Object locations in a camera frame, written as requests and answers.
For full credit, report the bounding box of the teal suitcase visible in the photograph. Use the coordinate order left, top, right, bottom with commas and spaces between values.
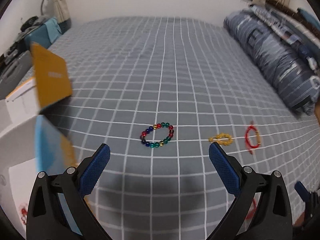
24, 24, 52, 50

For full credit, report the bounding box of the beige curtain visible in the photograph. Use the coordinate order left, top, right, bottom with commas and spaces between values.
53, 0, 71, 29

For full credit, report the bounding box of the multicolour glass bead bracelet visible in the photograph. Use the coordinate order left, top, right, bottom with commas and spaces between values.
139, 121, 175, 149

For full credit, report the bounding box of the blue striped folded duvet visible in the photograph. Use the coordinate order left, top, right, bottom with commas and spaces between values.
224, 6, 319, 115

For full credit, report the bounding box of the yellow amber bead bracelet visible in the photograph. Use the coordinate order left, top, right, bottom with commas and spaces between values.
208, 133, 234, 147

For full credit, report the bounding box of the grey checked bed sheet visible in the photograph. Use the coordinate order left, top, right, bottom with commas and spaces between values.
46, 17, 319, 239

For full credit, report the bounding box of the grey suitcase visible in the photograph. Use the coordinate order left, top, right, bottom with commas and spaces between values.
0, 50, 33, 100

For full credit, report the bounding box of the open cardboard shoe box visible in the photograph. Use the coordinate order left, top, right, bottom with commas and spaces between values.
1, 43, 76, 238

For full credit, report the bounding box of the red bead bracelet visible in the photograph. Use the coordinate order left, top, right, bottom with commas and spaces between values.
19, 204, 28, 225

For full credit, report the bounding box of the light blue cloth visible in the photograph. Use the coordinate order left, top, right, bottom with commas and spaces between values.
44, 17, 62, 44

